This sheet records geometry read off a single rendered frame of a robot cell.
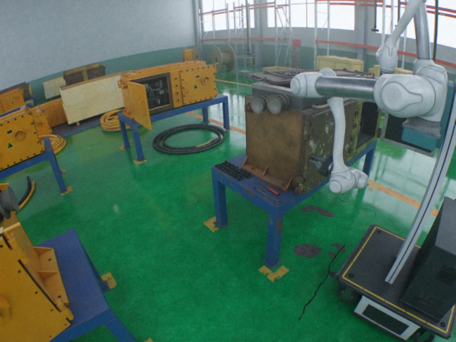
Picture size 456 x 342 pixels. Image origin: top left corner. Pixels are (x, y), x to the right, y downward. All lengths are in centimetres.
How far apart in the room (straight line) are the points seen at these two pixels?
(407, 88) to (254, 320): 164
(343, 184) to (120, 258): 195
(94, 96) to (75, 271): 569
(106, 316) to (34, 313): 39
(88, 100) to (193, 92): 340
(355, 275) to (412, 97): 124
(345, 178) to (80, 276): 152
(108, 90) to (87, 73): 269
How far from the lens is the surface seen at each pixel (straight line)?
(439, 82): 115
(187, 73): 408
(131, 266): 235
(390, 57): 158
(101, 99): 690
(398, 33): 172
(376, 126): 287
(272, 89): 177
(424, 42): 181
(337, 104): 150
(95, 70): 951
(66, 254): 173
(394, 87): 94
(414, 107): 97
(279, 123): 178
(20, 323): 124
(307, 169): 171
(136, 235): 261
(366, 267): 190
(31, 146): 359
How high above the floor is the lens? 169
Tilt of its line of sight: 30 degrees down
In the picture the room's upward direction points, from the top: 3 degrees counter-clockwise
